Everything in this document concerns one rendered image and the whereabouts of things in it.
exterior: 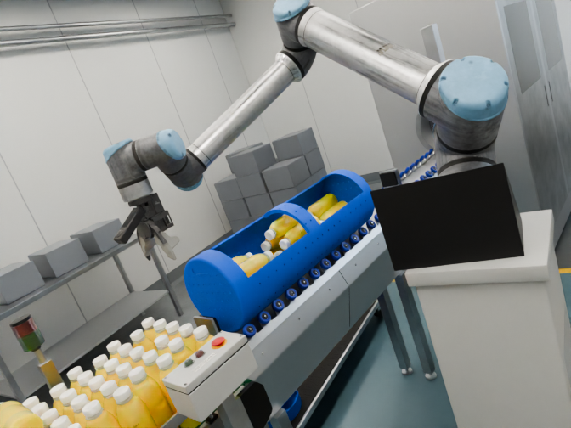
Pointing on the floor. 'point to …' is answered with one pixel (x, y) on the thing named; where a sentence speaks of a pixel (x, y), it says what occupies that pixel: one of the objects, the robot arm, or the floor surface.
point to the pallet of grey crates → (268, 176)
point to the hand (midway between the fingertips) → (160, 261)
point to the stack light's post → (50, 374)
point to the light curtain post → (432, 43)
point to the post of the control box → (231, 413)
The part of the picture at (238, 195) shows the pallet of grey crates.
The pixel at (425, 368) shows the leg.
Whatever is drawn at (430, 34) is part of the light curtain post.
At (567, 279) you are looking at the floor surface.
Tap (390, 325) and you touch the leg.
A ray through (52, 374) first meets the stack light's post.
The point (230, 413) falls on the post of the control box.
